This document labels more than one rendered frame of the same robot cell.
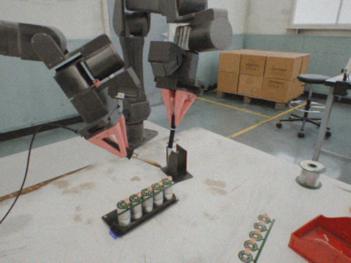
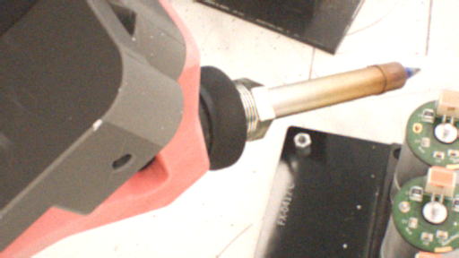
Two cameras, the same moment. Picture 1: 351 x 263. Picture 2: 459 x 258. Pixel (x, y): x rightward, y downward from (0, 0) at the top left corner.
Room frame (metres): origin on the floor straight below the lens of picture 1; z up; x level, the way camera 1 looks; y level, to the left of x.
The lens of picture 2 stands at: (0.37, 0.14, 1.05)
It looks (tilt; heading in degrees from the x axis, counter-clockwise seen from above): 58 degrees down; 330
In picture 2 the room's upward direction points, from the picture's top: 3 degrees counter-clockwise
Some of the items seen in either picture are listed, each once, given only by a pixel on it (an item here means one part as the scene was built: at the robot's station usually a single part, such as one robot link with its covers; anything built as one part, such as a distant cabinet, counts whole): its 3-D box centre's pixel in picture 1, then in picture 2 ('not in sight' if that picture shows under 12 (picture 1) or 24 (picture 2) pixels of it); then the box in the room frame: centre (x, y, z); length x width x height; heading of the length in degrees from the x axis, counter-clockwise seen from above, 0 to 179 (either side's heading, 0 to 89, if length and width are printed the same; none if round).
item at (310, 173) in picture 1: (310, 174); not in sight; (0.54, -0.35, 0.78); 0.06 x 0.06 x 0.05
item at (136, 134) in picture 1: (135, 131); not in sight; (0.79, 0.13, 0.79); 0.20 x 0.07 x 0.08; 151
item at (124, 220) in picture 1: (124, 214); not in sight; (0.38, 0.09, 0.79); 0.02 x 0.02 x 0.05
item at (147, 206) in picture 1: (146, 201); not in sight; (0.42, 0.05, 0.79); 0.02 x 0.02 x 0.05
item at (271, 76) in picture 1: (260, 76); not in sight; (4.04, -1.44, 0.38); 1.20 x 0.80 x 0.73; 47
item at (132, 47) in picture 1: (133, 70); not in sight; (0.77, 0.12, 1.00); 0.07 x 0.06 x 0.33; 125
